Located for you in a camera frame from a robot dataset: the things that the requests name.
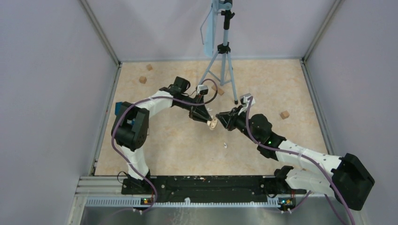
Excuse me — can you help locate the light blue tripod stand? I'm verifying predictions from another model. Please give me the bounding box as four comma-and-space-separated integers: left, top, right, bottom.
200, 0, 238, 105

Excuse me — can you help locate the far small wooden cube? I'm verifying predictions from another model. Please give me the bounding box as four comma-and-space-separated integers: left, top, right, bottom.
146, 64, 153, 71

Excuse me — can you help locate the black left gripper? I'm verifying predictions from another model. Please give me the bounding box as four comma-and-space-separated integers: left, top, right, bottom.
176, 93, 211, 123

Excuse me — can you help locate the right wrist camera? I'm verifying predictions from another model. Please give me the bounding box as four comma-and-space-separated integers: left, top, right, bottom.
239, 93, 255, 105

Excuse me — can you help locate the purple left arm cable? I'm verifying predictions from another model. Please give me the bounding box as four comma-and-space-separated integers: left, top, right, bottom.
111, 78, 219, 206

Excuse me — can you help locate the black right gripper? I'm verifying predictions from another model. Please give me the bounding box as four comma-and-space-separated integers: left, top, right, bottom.
216, 105, 260, 144

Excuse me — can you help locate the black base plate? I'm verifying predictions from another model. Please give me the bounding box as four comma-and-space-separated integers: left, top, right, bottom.
121, 175, 306, 203

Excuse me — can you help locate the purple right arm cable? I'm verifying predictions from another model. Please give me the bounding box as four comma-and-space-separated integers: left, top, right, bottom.
245, 96, 357, 225

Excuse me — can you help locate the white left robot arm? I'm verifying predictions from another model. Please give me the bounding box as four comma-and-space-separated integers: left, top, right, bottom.
111, 76, 216, 194

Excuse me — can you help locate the flat wooden block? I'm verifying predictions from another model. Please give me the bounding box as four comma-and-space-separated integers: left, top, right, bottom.
212, 85, 224, 96

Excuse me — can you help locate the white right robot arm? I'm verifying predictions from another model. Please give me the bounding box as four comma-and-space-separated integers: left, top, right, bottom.
215, 107, 375, 211

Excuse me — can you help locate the beige charging case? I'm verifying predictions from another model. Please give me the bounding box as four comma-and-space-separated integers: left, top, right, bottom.
207, 117, 218, 130

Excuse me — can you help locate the aluminium frame rail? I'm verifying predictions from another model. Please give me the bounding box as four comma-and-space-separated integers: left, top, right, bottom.
74, 175, 358, 208

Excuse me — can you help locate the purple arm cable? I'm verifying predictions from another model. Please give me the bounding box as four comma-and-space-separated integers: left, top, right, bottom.
245, 96, 357, 225
111, 78, 219, 206

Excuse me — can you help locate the small wooden cube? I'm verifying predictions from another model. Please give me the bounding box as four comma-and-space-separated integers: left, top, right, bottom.
146, 64, 153, 71
139, 76, 147, 84

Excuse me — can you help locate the wooden cube block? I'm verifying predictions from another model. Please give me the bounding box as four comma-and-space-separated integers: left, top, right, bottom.
280, 111, 290, 120

